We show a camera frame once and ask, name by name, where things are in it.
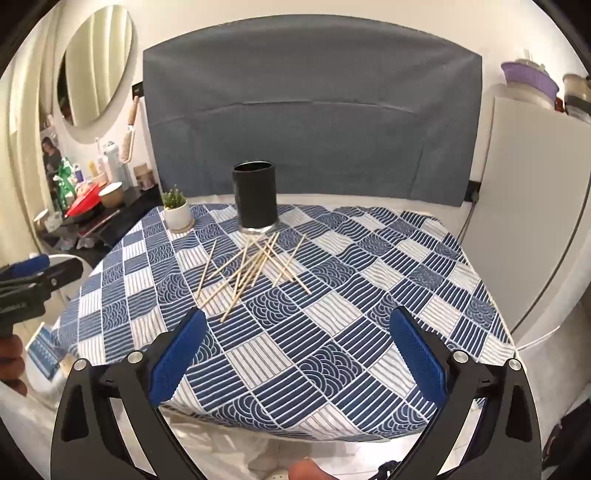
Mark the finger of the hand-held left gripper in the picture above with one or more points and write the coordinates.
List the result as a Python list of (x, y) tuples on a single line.
[(60, 274), (30, 266)]

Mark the beige bowl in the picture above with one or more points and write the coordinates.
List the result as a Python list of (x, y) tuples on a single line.
[(112, 196)]

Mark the black cylindrical utensil holder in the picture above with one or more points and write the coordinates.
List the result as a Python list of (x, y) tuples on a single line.
[(254, 198)]

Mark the person's bare leg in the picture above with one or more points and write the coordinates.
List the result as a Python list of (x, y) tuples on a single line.
[(309, 470)]

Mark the white plastic sheet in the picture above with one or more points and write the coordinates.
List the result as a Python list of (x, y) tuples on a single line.
[(240, 443)]

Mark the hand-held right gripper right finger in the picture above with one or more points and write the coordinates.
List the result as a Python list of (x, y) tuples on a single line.
[(418, 355)]

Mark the blue patterned cushion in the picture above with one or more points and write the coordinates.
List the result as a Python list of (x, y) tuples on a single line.
[(44, 346)]

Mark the purple basket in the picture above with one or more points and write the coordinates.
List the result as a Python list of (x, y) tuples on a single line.
[(528, 81)]

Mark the grey cloth cover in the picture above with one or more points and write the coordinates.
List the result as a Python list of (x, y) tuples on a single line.
[(314, 115)]

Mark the blue white patterned tablecloth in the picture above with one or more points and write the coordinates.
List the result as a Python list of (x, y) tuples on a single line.
[(323, 346)]

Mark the yellow bottle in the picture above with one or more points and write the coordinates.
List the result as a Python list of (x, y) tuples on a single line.
[(93, 168)]

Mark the red bowl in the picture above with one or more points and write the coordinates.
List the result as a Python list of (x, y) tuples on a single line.
[(85, 203)]

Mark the tall white bottle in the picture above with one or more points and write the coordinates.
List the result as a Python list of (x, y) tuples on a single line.
[(113, 164)]

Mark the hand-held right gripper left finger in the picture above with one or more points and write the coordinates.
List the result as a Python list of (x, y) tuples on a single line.
[(178, 355)]

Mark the dark power plug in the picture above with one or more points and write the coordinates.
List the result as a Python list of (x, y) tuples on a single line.
[(473, 191)]

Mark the round wall mirror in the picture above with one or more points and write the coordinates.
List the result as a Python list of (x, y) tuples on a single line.
[(97, 64)]

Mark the dark cloth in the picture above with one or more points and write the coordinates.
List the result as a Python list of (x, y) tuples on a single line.
[(568, 438)]

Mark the wooden hairbrush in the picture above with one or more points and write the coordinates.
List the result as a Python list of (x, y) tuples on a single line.
[(128, 147)]

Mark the white cabinet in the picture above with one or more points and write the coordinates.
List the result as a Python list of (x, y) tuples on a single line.
[(531, 184)]

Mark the black wall outlet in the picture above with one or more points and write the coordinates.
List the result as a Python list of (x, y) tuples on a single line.
[(138, 90)]

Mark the potted succulent white pot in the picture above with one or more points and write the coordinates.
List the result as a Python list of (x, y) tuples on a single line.
[(178, 214)]

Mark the person's left hand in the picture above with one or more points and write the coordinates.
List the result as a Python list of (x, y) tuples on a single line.
[(11, 364)]

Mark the beige jar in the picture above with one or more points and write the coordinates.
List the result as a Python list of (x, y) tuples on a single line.
[(144, 176)]

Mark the bunch of wooden chopsticks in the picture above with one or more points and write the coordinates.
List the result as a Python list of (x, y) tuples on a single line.
[(256, 265)]

